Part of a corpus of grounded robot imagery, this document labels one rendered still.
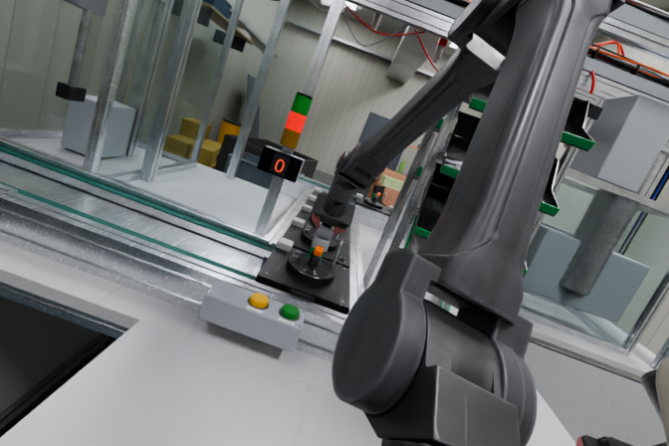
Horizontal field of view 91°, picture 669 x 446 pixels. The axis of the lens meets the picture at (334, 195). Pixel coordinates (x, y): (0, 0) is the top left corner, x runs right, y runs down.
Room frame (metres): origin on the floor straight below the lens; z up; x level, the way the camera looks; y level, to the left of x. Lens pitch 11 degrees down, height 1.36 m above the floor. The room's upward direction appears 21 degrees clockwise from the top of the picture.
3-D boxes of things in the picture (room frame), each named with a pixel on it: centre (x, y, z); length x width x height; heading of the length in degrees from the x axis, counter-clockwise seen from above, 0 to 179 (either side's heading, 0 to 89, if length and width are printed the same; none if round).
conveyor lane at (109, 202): (0.87, 0.29, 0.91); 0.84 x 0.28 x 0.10; 91
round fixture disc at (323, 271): (0.85, -0.01, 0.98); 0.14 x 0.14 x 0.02
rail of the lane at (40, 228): (0.69, 0.26, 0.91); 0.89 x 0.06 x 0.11; 91
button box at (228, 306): (0.63, 0.07, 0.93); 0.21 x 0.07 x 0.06; 91
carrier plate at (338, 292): (0.85, -0.01, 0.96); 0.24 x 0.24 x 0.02; 1
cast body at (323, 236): (0.86, -0.01, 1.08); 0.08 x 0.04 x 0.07; 2
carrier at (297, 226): (1.11, -0.01, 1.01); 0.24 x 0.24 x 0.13; 1
